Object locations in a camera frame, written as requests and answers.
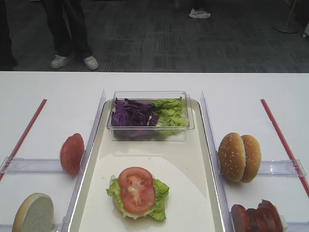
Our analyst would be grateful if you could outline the standing person legs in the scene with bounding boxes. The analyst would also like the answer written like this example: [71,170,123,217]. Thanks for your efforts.
[42,0,93,58]

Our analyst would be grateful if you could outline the sesame bun top right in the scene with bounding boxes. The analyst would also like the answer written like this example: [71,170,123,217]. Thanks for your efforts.
[240,135,262,183]

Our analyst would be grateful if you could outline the white left sneaker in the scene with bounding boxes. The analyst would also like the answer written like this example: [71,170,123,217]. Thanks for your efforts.
[50,54,76,70]

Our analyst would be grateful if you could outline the distant white sneaker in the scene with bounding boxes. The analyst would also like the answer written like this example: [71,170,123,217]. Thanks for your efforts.
[189,8,211,19]

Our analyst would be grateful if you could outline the metal stand base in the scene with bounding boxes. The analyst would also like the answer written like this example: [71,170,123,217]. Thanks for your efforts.
[273,0,298,34]

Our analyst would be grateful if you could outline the left red strip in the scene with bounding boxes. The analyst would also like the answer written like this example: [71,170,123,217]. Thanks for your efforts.
[0,99,47,180]

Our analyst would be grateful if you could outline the white right sneaker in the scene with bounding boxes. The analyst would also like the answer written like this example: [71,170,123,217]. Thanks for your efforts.
[83,56,98,71]

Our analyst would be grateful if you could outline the right red strip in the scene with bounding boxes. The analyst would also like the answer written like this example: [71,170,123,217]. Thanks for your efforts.
[260,99,309,196]

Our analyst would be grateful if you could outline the stack of meat slices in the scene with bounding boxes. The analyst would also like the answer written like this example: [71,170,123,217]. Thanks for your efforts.
[246,199,284,232]

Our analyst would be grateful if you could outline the dark red meat patty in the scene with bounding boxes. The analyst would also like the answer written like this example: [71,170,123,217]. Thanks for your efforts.
[231,204,251,232]

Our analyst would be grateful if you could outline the bun half standing left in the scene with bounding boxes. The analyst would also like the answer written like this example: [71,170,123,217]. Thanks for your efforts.
[12,193,54,232]

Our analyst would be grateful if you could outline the purple cabbage shreds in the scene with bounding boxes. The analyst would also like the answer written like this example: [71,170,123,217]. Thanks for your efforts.
[111,99,158,127]

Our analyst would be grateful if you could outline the green lettuce pieces in container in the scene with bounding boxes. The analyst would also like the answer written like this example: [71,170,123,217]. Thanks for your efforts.
[152,97,188,127]

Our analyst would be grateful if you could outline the lower right clear holder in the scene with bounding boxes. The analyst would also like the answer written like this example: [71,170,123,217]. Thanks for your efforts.
[286,221,309,232]

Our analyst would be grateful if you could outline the right clear acrylic rail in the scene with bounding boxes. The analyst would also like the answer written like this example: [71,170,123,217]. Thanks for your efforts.
[200,92,234,232]

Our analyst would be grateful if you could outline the lettuce leaf on bun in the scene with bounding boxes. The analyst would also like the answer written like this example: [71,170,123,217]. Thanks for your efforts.
[106,174,170,221]

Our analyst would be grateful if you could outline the upper left clear holder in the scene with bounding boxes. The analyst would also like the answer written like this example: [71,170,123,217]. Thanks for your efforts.
[0,157,64,174]

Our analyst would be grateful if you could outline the sesame bun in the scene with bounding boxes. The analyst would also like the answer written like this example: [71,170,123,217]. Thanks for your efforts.
[218,132,246,182]
[240,135,262,183]

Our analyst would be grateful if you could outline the lower left clear holder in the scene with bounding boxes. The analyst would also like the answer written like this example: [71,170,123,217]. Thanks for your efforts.
[51,218,65,232]

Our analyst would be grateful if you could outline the clear holder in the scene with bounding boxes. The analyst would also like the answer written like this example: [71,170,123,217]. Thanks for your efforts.
[0,157,64,174]
[258,159,306,177]
[51,218,65,232]
[286,221,309,232]

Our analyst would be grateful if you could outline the clear plastic container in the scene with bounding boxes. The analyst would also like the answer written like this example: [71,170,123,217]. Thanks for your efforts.
[106,91,195,141]

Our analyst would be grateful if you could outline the red strip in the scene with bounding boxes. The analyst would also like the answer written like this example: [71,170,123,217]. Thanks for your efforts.
[0,99,47,180]
[260,99,309,196]

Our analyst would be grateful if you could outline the white metal tray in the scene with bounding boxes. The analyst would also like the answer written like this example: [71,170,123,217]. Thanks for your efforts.
[68,100,223,232]

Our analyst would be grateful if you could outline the upper right clear holder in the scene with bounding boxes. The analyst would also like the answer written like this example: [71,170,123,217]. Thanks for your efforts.
[258,159,306,177]

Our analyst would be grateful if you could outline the sesame bun top left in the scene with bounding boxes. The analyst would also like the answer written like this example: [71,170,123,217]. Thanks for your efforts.
[218,132,246,182]

